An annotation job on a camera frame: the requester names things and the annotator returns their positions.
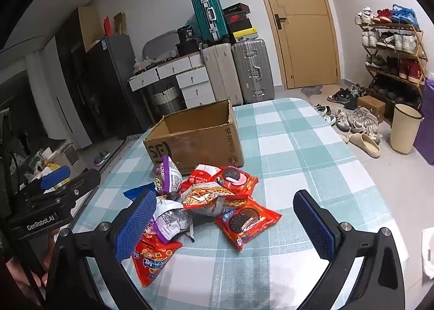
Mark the white drawer cabinet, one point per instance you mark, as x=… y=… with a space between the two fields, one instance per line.
x=196 y=82

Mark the grey oval board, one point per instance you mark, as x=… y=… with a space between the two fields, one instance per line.
x=157 y=43

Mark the black red shoe box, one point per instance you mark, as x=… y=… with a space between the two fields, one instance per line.
x=237 y=22

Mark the beige slide sandal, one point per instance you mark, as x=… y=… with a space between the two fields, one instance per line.
x=366 y=143

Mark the wooden door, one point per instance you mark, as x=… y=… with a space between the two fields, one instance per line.
x=305 y=31

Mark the teal checked tablecloth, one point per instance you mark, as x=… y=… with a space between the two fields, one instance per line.
x=291 y=160

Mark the black storage box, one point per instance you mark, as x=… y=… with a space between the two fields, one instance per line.
x=188 y=48

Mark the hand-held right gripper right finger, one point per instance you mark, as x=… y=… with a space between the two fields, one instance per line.
x=317 y=228

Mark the wooden shoe rack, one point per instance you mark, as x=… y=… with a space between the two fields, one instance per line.
x=393 y=50

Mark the brown cardboard box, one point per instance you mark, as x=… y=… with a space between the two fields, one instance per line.
x=196 y=137

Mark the silver suitcase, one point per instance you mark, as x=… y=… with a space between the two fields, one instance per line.
x=254 y=70

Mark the brown paper bag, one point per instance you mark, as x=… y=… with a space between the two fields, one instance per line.
x=119 y=23

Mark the white plastic bag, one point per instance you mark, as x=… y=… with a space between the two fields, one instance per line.
x=429 y=255

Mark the teal suitcase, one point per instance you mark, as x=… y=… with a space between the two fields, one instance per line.
x=208 y=16

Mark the grey slipper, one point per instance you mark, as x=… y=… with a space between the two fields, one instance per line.
x=98 y=160
x=104 y=154

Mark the purple snack packet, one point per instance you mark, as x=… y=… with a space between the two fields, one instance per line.
x=171 y=220
x=168 y=176

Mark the red cookie packet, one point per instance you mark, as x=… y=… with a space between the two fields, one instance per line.
x=237 y=179
x=247 y=223

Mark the small cardboard box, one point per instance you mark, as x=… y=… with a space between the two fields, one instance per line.
x=371 y=106

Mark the fries print snack bag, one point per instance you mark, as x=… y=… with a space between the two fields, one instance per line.
x=210 y=199

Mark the blue snack packet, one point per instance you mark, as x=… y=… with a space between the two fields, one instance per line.
x=137 y=192

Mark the cream waste bin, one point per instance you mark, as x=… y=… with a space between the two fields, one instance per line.
x=405 y=130

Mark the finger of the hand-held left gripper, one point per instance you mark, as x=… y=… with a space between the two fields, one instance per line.
x=56 y=177
x=79 y=184

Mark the black yellow shoe box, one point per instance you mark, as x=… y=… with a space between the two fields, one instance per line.
x=244 y=35

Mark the pile of loose sneakers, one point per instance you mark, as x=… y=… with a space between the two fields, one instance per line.
x=359 y=118

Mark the beige suitcase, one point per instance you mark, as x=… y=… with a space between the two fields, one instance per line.
x=222 y=74

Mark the woven laundry basket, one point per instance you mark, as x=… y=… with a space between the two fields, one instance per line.
x=168 y=99

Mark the person's left hand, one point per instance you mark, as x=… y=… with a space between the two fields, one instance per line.
x=44 y=271

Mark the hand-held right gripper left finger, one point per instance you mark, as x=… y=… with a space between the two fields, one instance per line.
x=135 y=225

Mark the red white snack packet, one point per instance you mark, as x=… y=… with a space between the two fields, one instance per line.
x=203 y=172

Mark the red orange snack packet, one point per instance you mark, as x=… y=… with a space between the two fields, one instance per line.
x=156 y=259

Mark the rows of racked shoes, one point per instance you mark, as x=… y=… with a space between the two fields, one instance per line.
x=403 y=40

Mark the red paper bag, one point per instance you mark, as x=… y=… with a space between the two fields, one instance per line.
x=107 y=26

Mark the dark tall cabinet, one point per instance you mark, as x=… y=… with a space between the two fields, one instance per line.
x=108 y=86

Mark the purple bag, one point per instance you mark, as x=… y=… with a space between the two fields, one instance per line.
x=426 y=120

